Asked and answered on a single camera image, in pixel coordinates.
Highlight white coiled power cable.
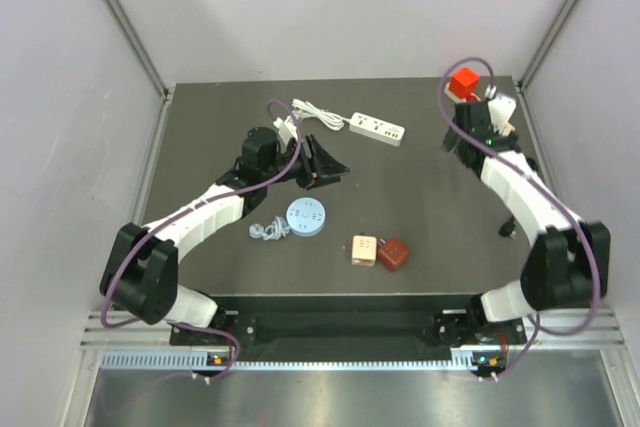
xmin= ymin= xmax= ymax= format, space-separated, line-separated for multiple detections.
xmin=290 ymin=98 xmax=352 ymax=132

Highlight round light blue socket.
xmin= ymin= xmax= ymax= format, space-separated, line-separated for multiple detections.
xmin=285 ymin=197 xmax=326 ymax=237

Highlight cream power strip red sockets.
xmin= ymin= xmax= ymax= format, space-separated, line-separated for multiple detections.
xmin=444 ymin=82 xmax=517 ymax=136

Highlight red cube plug adapter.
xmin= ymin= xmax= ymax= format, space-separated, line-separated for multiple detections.
xmin=449 ymin=67 xmax=480 ymax=99

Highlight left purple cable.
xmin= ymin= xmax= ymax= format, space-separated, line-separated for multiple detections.
xmin=101 ymin=99 xmax=304 ymax=381

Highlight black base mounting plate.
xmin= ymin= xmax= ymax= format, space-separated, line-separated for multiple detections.
xmin=168 ymin=310 xmax=526 ymax=349

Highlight slotted cable duct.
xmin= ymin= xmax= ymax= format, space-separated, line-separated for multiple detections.
xmin=100 ymin=350 xmax=501 ymax=372

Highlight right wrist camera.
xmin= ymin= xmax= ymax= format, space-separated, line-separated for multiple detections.
xmin=485 ymin=86 xmax=517 ymax=136

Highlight purple cable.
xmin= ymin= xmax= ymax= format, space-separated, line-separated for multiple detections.
xmin=438 ymin=56 xmax=601 ymax=381
xmin=101 ymin=99 xmax=304 ymax=381

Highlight white power strip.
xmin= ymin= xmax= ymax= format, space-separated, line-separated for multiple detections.
xmin=348 ymin=112 xmax=405 ymax=147

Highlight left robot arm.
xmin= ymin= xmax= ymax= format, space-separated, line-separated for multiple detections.
xmin=99 ymin=127 xmax=350 ymax=344

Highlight brown cube plug adapter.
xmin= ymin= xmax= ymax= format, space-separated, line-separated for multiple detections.
xmin=377 ymin=237 xmax=410 ymax=272

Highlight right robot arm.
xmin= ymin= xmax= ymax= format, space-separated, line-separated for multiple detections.
xmin=442 ymin=96 xmax=611 ymax=343

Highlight pink cube plug adapter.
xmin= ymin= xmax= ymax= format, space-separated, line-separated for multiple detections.
xmin=351 ymin=234 xmax=378 ymax=267

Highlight light blue coiled cable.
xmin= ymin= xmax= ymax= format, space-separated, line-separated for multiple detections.
xmin=248 ymin=215 xmax=292 ymax=243

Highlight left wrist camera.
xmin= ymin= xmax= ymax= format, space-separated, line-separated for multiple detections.
xmin=273 ymin=116 xmax=298 ymax=145

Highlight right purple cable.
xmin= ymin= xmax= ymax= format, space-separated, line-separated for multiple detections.
xmin=438 ymin=56 xmax=601 ymax=381

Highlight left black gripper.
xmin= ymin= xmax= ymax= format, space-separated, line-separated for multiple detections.
xmin=262 ymin=133 xmax=350 ymax=191

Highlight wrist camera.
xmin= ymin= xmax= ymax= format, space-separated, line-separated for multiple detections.
xmin=485 ymin=86 xmax=517 ymax=136
xmin=273 ymin=116 xmax=298 ymax=145

